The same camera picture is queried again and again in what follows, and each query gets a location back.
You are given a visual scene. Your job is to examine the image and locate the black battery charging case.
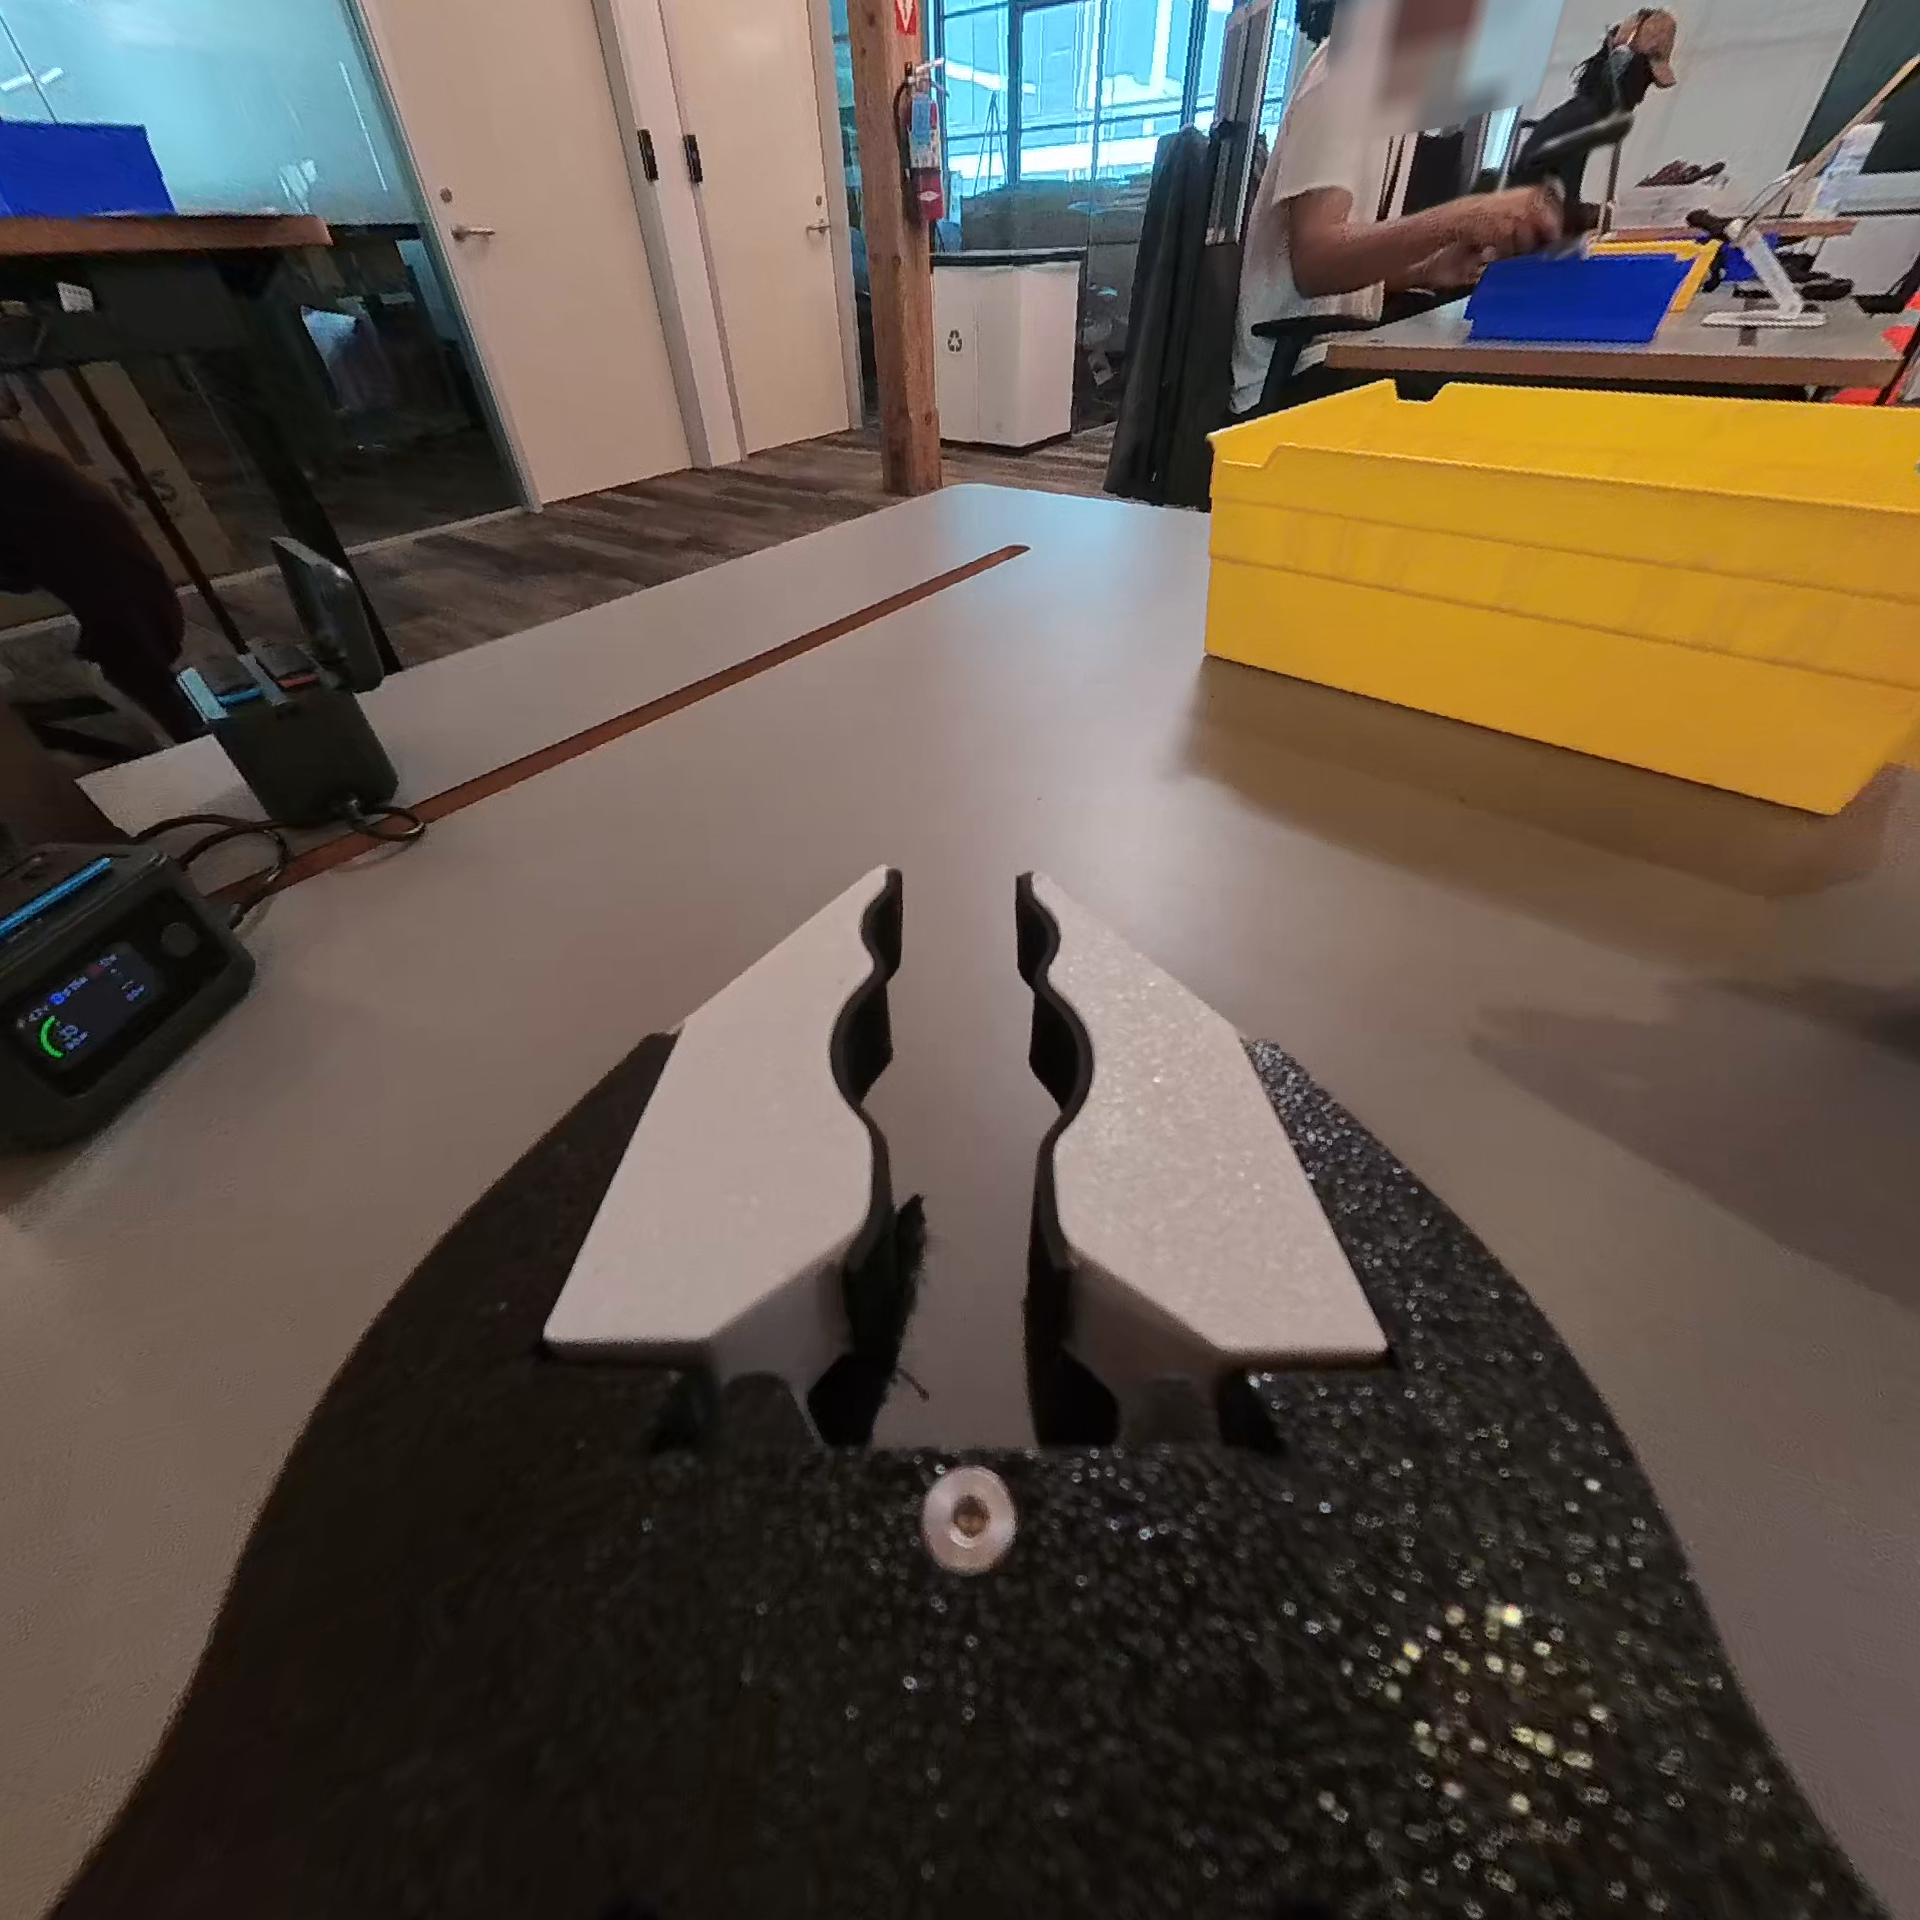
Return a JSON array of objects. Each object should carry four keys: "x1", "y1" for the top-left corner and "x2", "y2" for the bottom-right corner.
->
[{"x1": 176, "y1": 533, "x2": 400, "y2": 828}]

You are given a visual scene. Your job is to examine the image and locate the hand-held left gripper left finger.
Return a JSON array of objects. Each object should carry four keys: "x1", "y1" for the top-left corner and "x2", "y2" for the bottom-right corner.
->
[{"x1": 541, "y1": 864, "x2": 929, "y2": 1451}]

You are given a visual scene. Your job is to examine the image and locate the red fire extinguisher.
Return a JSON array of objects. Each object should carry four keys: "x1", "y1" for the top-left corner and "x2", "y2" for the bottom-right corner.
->
[{"x1": 896, "y1": 65, "x2": 949, "y2": 226}]

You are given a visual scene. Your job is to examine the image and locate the black hanging jacket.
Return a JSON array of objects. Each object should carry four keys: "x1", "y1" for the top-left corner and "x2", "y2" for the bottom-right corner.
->
[{"x1": 1109, "y1": 128, "x2": 1258, "y2": 510}]

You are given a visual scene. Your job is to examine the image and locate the white door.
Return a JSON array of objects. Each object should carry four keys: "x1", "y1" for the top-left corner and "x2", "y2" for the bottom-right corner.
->
[
  {"x1": 660, "y1": 0, "x2": 860, "y2": 458},
  {"x1": 363, "y1": 0, "x2": 693, "y2": 510}
]

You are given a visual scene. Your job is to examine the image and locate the white tilting stand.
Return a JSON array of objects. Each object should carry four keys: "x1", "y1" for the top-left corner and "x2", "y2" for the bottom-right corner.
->
[{"x1": 1702, "y1": 167, "x2": 1864, "y2": 327}]

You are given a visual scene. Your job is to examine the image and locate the black charger with display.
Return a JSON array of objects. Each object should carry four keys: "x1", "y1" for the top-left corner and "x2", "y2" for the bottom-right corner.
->
[{"x1": 0, "y1": 842, "x2": 260, "y2": 1153}]

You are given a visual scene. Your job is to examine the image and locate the wooden table black legs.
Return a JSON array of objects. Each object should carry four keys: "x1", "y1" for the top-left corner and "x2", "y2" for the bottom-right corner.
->
[{"x1": 0, "y1": 216, "x2": 400, "y2": 679}]

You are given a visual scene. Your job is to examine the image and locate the white recycling bin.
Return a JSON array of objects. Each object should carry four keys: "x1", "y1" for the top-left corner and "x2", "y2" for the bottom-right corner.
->
[{"x1": 929, "y1": 246, "x2": 1084, "y2": 445}]

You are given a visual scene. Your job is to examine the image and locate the wooden pillar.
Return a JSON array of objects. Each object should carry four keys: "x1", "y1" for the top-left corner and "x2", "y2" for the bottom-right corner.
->
[{"x1": 852, "y1": 0, "x2": 944, "y2": 500}]

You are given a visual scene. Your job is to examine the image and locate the blue plastic bin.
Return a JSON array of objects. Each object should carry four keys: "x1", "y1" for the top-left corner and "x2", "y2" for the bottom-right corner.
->
[
  {"x1": 1460, "y1": 249, "x2": 1702, "y2": 347},
  {"x1": 0, "y1": 121, "x2": 176, "y2": 223}
]

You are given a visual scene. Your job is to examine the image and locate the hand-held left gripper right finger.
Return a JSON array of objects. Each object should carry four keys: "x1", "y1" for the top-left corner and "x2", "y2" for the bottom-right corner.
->
[{"x1": 1016, "y1": 869, "x2": 1393, "y2": 1451}]

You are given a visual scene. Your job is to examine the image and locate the black cable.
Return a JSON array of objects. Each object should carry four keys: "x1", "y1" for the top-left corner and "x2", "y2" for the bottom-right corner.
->
[{"x1": 147, "y1": 802, "x2": 432, "y2": 912}]

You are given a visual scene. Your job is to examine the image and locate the grey table with wooden edge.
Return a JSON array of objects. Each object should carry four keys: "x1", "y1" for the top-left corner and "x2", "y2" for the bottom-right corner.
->
[{"x1": 1319, "y1": 292, "x2": 1920, "y2": 400}]

